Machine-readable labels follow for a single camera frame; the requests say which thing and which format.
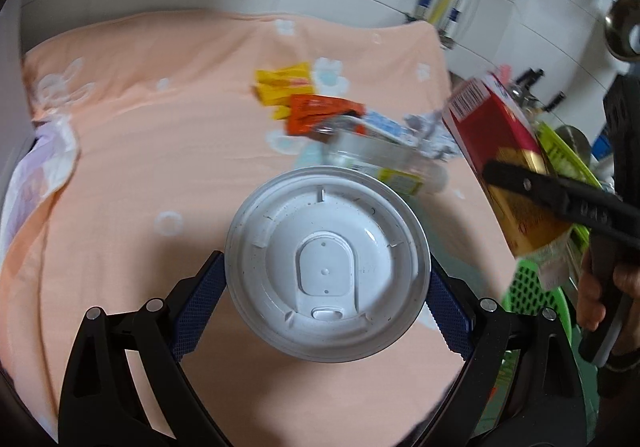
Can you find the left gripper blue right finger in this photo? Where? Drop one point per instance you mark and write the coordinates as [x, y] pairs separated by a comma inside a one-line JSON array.
[[449, 316]]

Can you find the right hand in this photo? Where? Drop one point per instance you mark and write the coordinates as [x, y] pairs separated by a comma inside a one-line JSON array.
[[591, 312]]

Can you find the orange snack wrapper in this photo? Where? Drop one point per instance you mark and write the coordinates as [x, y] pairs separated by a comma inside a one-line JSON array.
[[308, 110]]

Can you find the peach floral towel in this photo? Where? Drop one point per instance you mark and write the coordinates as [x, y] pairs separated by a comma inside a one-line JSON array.
[[171, 141]]

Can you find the red gold carton box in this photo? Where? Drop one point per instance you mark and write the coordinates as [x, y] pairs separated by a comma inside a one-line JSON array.
[[488, 125]]

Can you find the clear plastic bottle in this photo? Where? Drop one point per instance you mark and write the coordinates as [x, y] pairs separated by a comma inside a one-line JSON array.
[[352, 143]]

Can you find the white plastic bag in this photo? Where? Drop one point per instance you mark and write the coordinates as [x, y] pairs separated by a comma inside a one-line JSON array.
[[44, 170]]

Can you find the white plastic cup lid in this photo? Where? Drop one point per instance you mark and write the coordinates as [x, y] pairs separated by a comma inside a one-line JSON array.
[[327, 264]]

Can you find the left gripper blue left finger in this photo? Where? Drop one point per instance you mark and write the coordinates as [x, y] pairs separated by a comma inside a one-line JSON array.
[[193, 301]]

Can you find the yellow snack wrapper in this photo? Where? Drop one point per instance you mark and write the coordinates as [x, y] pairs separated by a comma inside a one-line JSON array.
[[274, 88]]

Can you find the green dish drying rack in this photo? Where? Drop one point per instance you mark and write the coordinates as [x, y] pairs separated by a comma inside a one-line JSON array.
[[568, 152]]

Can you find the green perforated plastic basket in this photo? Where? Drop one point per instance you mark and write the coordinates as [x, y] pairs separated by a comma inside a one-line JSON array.
[[525, 296]]

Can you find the hanging steel pot lid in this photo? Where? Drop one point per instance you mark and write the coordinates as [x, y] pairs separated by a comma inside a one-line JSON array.
[[621, 30]]

